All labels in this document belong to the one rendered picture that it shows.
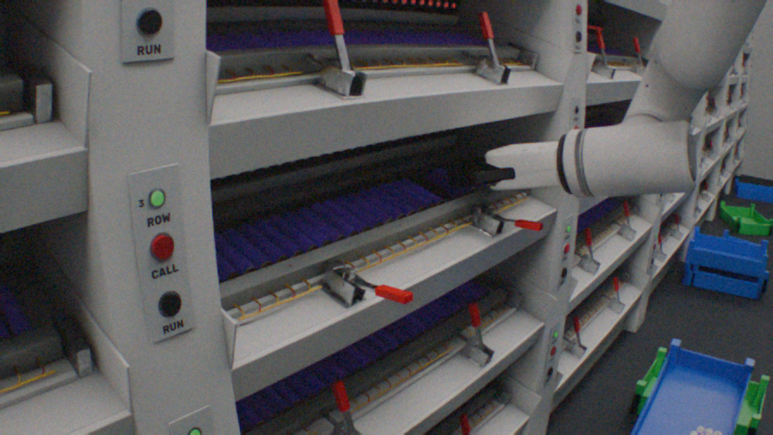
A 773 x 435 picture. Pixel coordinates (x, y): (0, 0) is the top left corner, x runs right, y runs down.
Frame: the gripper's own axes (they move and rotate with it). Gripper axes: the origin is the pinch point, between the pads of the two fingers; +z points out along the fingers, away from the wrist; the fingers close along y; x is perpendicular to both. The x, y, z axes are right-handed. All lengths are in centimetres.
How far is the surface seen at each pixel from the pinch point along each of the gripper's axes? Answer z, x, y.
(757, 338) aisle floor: -32, 68, -101
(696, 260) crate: -7, 52, -131
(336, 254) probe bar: -1.4, 3.4, 28.3
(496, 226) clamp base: -5.6, 6.7, 4.2
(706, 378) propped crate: -24, 56, -52
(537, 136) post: -4.0, -2.7, -14.9
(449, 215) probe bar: -1.6, 4.1, 8.5
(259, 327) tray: -2.3, 6.8, 40.2
